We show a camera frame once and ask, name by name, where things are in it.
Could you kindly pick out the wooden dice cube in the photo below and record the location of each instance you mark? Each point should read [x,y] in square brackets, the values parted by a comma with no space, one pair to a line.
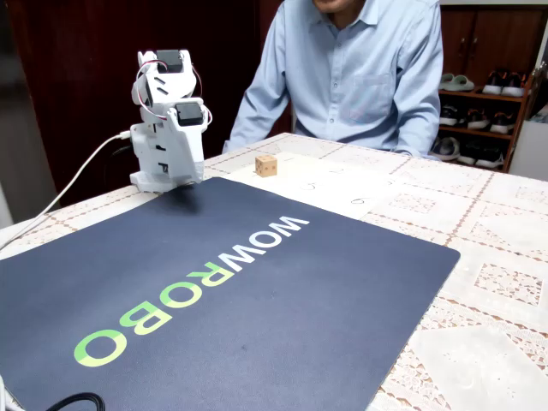
[266,166]

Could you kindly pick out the person right forearm blue sleeve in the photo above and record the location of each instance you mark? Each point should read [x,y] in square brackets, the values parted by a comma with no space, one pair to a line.
[252,115]

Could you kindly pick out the person left forearm blue sleeve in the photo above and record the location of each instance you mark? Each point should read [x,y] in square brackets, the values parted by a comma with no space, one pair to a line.
[419,124]

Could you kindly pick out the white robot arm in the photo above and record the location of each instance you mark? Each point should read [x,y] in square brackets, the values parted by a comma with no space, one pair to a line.
[147,145]

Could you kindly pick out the dark red wooden door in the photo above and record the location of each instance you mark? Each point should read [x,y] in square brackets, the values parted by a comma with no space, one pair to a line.
[85,64]

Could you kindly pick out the person torso light blue shirt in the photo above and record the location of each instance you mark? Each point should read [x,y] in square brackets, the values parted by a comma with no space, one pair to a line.
[351,68]

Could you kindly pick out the dark blue WOWROBO mat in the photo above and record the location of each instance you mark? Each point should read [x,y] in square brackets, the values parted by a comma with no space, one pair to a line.
[257,325]

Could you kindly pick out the black sneaker white sole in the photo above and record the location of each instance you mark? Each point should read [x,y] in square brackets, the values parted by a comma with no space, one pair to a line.
[468,154]
[478,120]
[490,159]
[514,85]
[449,115]
[494,83]
[502,123]

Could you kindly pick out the pale green sandal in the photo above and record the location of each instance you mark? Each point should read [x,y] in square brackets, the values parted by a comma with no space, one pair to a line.
[446,82]
[463,83]

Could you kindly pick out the white lace tablecloth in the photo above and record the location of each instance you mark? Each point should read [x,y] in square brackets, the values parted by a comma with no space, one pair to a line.
[492,240]

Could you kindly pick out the dark wooden cabinet with knobs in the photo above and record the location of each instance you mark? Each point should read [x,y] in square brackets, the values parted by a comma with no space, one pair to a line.
[492,38]

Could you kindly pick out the wooden shoe rack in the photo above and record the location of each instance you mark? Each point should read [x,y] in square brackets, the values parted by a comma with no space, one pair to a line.
[520,107]

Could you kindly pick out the white storage bin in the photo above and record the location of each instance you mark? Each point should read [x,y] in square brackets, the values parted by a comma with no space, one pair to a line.
[528,150]

